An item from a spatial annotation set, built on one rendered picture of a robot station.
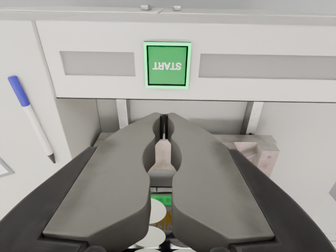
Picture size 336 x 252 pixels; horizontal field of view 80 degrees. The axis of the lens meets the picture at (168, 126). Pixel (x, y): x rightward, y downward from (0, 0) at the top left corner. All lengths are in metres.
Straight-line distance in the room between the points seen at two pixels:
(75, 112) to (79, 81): 0.09
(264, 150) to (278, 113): 0.11
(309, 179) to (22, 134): 0.66
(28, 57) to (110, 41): 0.10
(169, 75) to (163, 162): 0.23
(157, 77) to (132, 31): 0.06
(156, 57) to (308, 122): 0.40
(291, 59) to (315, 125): 0.29
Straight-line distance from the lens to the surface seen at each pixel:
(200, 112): 0.45
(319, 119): 0.56
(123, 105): 0.41
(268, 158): 0.44
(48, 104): 0.32
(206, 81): 0.27
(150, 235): 0.62
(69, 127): 0.35
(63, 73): 0.30
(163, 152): 0.43
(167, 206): 0.52
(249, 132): 0.47
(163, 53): 0.25
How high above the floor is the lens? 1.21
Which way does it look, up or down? 59 degrees down
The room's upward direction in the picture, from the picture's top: 179 degrees counter-clockwise
